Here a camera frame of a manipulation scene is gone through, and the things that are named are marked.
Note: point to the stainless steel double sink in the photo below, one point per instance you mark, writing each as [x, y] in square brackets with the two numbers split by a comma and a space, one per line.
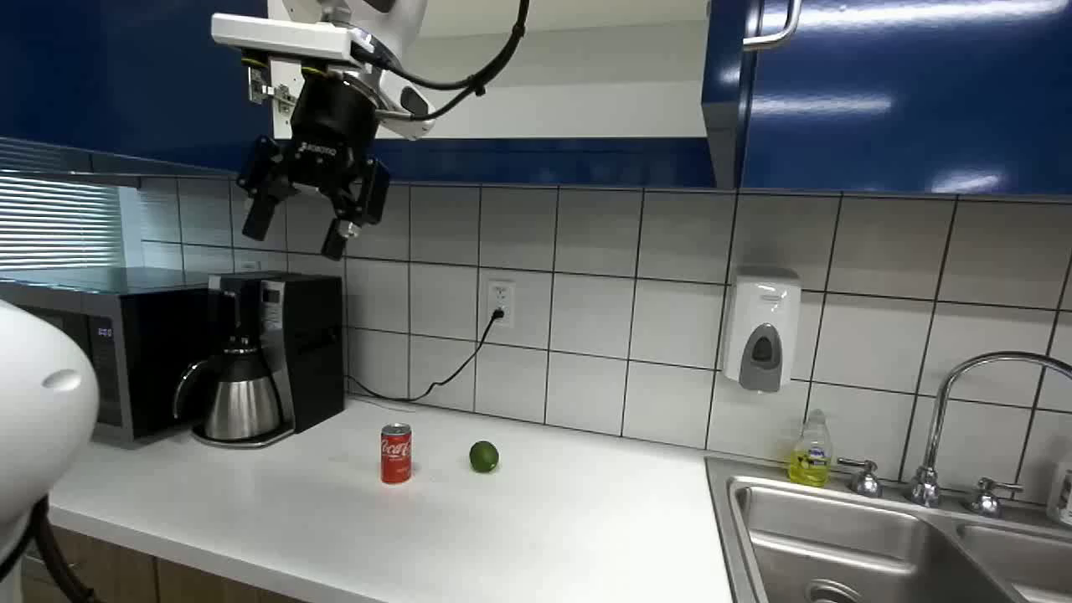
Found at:
[850, 547]

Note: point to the blue cabinet door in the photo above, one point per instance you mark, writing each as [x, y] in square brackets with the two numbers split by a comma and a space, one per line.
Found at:
[894, 102]
[112, 78]

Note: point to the green lime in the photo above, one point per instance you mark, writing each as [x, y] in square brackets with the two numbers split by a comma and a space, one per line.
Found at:
[483, 457]

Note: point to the chrome sink faucet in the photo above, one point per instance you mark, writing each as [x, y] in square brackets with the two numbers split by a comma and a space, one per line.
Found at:
[944, 404]

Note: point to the yellow dish soap bottle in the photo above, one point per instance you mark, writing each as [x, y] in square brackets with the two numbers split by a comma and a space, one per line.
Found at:
[813, 457]

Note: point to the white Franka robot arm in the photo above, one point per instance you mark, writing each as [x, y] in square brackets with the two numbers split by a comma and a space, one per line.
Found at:
[44, 413]

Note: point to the black coffee maker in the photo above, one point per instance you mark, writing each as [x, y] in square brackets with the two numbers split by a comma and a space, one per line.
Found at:
[306, 345]

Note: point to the black microwave oven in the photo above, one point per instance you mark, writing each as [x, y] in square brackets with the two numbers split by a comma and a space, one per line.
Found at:
[134, 358]

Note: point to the white wall soap dispenser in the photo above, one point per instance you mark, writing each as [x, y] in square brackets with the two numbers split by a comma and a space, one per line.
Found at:
[763, 331]

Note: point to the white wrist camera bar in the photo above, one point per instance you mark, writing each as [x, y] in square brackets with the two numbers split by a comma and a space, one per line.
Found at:
[280, 36]

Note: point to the red Coca-Cola can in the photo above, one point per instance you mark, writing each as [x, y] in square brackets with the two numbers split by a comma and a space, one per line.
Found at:
[397, 452]

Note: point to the steel coffee carafe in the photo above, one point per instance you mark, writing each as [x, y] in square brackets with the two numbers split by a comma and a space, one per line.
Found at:
[240, 397]

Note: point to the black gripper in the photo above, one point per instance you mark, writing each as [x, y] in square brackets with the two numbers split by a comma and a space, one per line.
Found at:
[333, 117]

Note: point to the white wall outlet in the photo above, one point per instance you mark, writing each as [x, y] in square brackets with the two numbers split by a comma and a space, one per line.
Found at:
[499, 303]

